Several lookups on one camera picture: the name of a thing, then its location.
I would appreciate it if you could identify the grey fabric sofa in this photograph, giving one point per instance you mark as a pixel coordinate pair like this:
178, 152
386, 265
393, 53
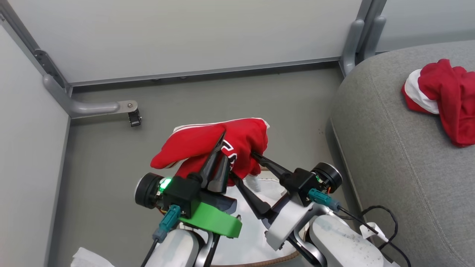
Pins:
389, 148

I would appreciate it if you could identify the white crumpled cloth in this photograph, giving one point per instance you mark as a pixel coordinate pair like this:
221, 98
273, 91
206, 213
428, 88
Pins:
91, 259

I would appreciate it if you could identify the small black caster wheel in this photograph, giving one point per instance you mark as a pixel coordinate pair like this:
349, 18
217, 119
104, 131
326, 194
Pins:
134, 118

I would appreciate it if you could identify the grey metal partition post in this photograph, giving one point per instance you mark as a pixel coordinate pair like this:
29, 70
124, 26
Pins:
29, 48
371, 15

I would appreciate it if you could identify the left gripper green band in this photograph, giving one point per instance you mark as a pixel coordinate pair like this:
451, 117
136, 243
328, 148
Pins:
193, 200

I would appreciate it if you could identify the grey metal partition bottom rail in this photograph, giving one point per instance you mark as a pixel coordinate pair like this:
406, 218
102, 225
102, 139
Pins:
204, 71

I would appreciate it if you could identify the red garment with white band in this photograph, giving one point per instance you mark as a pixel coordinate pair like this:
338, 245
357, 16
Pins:
452, 96

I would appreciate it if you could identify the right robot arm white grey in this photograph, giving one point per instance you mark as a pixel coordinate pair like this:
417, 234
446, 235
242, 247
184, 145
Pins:
341, 244

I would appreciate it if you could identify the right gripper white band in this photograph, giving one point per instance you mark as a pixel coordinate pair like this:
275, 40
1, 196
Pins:
297, 185

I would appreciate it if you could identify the grey rounded partition foot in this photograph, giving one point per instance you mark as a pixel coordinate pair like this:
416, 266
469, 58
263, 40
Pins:
351, 48
374, 37

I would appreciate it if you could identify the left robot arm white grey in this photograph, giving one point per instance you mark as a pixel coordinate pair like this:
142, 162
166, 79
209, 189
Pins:
174, 250

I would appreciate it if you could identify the red jersey with lettering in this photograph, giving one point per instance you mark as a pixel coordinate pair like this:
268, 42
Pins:
200, 144

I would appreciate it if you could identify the grey partition leg with plate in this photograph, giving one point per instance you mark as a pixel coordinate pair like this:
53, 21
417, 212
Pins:
89, 108

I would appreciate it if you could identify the white laundry basket woven rim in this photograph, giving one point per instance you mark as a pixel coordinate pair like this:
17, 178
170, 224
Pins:
259, 264

